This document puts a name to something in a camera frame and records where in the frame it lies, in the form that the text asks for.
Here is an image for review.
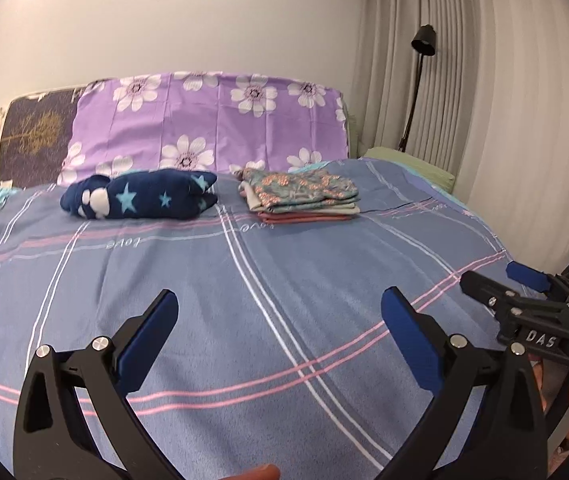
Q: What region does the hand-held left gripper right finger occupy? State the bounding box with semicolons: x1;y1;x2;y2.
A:
379;286;548;480

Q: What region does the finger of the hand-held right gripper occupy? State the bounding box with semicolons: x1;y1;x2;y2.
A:
461;271;520;318
507;261;569;296

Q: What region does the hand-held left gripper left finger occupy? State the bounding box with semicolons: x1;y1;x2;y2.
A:
13;289;180;480

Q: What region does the floral print shirt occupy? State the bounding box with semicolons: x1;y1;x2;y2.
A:
237;167;361;213

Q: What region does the person's left hand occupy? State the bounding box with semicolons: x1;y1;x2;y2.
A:
237;464;281;480

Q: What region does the blue plaid bed sheet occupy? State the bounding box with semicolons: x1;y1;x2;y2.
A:
0;157;569;480

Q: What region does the navy star print blanket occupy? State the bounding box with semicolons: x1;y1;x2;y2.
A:
60;169;219;221

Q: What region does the beige folded cloth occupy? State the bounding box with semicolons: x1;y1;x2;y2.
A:
238;182;362;217

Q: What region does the green pillow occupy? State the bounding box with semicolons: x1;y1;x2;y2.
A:
362;146;456;193

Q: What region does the pink folded cloth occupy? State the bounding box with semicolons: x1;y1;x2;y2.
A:
257;210;355;225

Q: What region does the beige pleated curtain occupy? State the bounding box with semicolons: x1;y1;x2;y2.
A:
352;0;569;271

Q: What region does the purple floral pillow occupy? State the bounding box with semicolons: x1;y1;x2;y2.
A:
57;72;350;186

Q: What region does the dark tree print cushion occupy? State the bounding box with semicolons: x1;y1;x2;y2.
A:
0;87;100;188

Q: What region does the black floor lamp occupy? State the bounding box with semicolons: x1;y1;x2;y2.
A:
399;24;438;153

